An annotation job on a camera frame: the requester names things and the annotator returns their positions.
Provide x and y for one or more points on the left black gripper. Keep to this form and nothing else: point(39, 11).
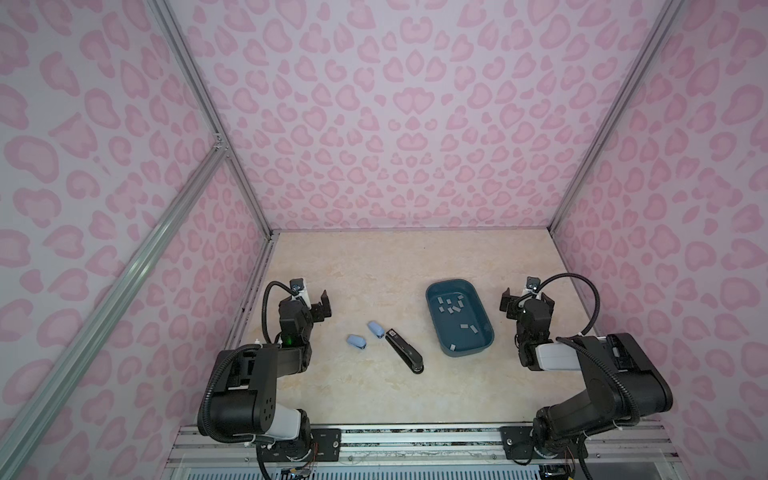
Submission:
point(309, 309)

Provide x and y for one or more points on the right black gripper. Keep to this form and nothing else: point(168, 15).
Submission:
point(527, 305)

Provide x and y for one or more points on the light blue mini stapler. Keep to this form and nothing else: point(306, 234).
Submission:
point(376, 329)
point(356, 341)

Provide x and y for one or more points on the black stapler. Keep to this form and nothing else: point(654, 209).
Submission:
point(410, 356)

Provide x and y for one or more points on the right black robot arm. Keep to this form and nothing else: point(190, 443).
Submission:
point(621, 383)

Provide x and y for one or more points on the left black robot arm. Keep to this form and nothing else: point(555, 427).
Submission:
point(239, 404)

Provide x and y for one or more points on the teal plastic tray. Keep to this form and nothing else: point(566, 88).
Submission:
point(447, 324)

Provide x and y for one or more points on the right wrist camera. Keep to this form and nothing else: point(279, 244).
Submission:
point(533, 285)

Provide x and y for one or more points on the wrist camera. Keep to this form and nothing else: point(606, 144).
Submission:
point(299, 290)
point(533, 285)

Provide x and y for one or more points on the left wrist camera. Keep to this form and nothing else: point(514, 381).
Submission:
point(299, 290)

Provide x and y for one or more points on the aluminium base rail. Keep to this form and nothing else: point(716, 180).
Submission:
point(431, 451)

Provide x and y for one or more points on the aluminium frame strut left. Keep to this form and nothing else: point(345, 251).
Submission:
point(35, 418)

